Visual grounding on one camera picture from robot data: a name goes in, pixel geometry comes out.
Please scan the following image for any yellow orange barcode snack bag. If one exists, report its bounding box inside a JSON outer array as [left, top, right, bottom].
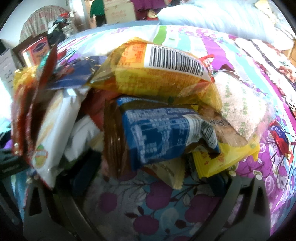
[[88, 38, 222, 111]]

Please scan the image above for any yellow snack packet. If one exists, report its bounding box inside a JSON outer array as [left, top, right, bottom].
[[192, 137, 260, 178]]

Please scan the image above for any colourful floral bed sheet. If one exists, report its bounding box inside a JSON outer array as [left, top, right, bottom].
[[9, 24, 296, 241]]

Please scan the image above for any white snack packet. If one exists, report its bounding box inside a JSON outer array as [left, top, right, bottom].
[[31, 87, 89, 188]]

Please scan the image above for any clear rice cracker bag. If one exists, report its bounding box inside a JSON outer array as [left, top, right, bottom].
[[214, 71, 274, 141]]

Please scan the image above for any blue snack packet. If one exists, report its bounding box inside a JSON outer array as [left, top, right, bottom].
[[116, 97, 221, 171]]

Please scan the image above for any dark red snack bag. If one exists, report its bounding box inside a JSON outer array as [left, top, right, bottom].
[[25, 45, 57, 162]]

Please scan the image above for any white tall box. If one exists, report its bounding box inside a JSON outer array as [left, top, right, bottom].
[[0, 49, 16, 97]]

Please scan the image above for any red orange cookie box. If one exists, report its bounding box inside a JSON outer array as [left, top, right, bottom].
[[21, 37, 50, 67]]

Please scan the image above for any grey folded quilt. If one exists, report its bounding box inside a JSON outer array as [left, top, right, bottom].
[[157, 1, 295, 51]]

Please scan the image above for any person in green sweater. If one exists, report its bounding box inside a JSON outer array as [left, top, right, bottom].
[[90, 0, 105, 27]]

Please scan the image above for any cardboard boxes stack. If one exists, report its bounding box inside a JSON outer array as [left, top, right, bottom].
[[103, 0, 136, 25]]

